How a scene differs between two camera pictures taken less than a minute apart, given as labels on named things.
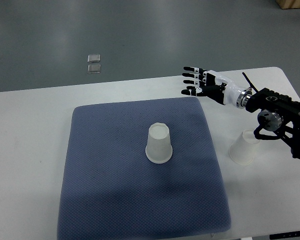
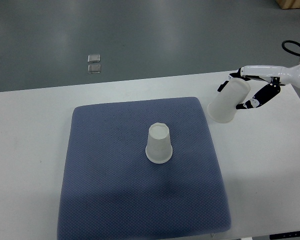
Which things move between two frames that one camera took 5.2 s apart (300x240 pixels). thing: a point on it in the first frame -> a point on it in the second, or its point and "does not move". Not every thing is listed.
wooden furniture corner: [293, 4] does not move
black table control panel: [290, 234] does not move
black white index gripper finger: [195, 69] -> [238, 74]
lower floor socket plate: [94, 68] does not move
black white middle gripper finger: [197, 76] -> [222, 86]
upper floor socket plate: [93, 58] does not move
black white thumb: [191, 90] -> [264, 96]
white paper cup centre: [159, 149] does not move
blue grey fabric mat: [110, 190] does not move
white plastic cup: [243, 150] -> [222, 108]
